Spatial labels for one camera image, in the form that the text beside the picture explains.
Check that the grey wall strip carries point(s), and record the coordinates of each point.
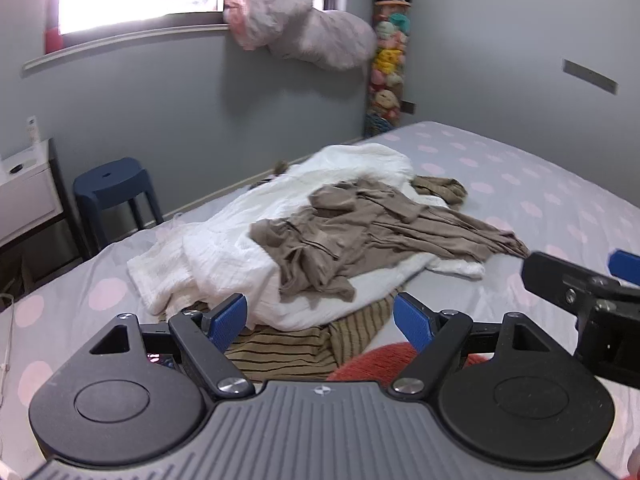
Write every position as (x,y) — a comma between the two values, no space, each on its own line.
(590,76)

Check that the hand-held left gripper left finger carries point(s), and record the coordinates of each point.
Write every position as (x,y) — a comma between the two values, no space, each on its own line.
(227,322)

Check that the small grey wall bracket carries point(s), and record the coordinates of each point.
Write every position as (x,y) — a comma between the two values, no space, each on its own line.
(408,107)

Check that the white crinkled cloth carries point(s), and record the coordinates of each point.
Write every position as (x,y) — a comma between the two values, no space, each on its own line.
(225,240)

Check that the white window sill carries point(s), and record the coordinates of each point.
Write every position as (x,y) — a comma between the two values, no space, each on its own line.
(125,40)

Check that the pink bundled quilt bag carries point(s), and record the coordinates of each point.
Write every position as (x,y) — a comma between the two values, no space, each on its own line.
(310,30)

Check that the bed with pink-dotted sheet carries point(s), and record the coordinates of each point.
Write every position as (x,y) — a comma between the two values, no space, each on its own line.
(500,170)

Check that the hanging net of plush toys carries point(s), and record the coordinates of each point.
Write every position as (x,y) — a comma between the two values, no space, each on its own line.
(390,60)

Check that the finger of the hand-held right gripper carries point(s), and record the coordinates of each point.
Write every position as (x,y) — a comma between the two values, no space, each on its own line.
(555,272)
(627,262)

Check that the white nightstand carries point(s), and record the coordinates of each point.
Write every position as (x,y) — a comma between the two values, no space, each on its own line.
(25,195)

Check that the olive striped garment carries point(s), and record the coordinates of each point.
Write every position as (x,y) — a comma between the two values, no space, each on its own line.
(280,355)

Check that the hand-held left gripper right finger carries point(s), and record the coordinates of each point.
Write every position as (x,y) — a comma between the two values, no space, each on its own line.
(411,325)

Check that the dark blue plastic stool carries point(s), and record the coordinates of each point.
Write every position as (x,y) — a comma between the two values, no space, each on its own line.
(115,180)

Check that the taupe long-sleeve shirt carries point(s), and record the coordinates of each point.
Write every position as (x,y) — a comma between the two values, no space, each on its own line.
(350,240)

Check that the person's red pants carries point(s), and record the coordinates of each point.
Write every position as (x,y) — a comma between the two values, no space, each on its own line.
(370,365)

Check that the white wall-mounted remote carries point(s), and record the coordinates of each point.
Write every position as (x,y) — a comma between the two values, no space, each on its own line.
(32,130)

